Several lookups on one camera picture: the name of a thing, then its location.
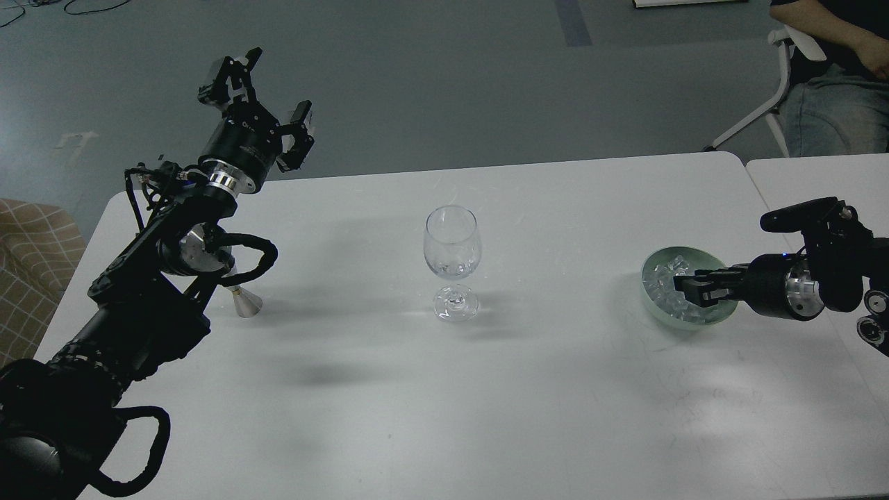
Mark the seated person dark shirt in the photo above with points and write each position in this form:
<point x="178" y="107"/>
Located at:
<point x="834" y="107"/>

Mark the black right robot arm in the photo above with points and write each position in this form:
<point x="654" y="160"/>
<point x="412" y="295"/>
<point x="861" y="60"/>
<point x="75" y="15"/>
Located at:
<point x="841" y="266"/>

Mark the person left hand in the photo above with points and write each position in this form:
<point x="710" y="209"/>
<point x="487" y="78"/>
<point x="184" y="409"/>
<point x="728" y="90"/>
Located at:
<point x="872" y="51"/>

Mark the clear wine glass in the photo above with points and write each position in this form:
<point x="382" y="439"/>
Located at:
<point x="453" y="251"/>

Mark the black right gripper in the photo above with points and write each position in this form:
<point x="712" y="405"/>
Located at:
<point x="772" y="285"/>

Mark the clear ice cubes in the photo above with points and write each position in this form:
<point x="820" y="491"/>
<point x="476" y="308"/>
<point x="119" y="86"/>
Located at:
<point x="657" y="283"/>

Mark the green bowl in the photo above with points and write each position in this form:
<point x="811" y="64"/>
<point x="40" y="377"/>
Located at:
<point x="705" y="261"/>

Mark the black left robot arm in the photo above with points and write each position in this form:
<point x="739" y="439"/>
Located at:
<point x="63" y="429"/>

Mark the beige checkered sofa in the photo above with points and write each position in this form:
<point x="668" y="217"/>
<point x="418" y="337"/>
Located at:
<point x="41" y="248"/>

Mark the steel cocktail jigger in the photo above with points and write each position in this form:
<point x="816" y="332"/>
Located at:
<point x="246" y="304"/>

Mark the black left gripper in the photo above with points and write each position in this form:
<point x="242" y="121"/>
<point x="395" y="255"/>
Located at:
<point x="247" y="139"/>

